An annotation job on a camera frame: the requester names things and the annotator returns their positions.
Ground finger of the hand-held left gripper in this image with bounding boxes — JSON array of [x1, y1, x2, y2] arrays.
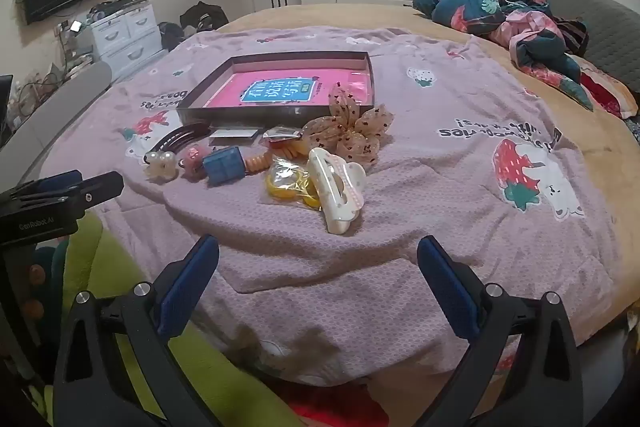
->
[[10, 172, 125, 214], [0, 171, 83, 205]]

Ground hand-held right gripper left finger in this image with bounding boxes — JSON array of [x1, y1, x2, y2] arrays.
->
[[52, 234, 221, 427]]

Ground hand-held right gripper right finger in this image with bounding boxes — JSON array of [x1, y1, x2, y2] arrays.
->
[[416, 234, 586, 427]]

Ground pink dice hair tie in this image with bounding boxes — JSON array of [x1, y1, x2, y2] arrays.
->
[[179, 146, 207, 178]]

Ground bag of yellow hair ties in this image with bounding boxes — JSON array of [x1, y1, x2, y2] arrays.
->
[[264, 158, 323, 210]]

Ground orange spiral hair tie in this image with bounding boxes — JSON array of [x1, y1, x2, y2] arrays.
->
[[245, 142, 308, 175]]

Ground white claw hair clip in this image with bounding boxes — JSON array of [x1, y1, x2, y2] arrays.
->
[[306, 147, 367, 235]]

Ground beige mesh bow hair accessory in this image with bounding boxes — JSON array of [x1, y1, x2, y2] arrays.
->
[[302, 82, 396, 165]]

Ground dark shallow box tray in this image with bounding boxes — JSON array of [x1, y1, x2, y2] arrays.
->
[[179, 52, 376, 128]]

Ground green cloth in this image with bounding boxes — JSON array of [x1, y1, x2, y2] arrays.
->
[[45, 212, 301, 427]]

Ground pink printed blanket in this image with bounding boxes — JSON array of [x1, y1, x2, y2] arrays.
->
[[40, 24, 618, 388]]

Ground grey chair back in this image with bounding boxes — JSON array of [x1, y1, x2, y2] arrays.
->
[[0, 61, 113, 192]]

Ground dark brown hair clip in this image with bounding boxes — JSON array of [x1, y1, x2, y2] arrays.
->
[[149, 122, 210, 154]]

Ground white card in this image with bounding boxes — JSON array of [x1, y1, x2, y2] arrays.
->
[[207, 127, 261, 146]]

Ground red cloth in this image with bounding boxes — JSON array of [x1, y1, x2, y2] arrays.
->
[[285, 382, 391, 427]]

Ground white drawer cabinet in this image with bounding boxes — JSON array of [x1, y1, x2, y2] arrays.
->
[[87, 0, 168, 80]]

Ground dark bag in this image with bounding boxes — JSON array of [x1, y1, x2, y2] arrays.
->
[[157, 22, 188, 52]]

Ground small red packet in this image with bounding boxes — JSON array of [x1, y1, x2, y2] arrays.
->
[[262, 124, 303, 145]]

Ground black bag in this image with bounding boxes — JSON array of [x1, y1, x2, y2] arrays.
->
[[179, 1, 228, 32]]

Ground teal floral duvet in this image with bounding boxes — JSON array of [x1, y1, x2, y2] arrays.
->
[[412, 0, 640, 118]]

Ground grey quilted pillow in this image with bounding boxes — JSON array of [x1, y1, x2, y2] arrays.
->
[[530, 0, 640, 82]]

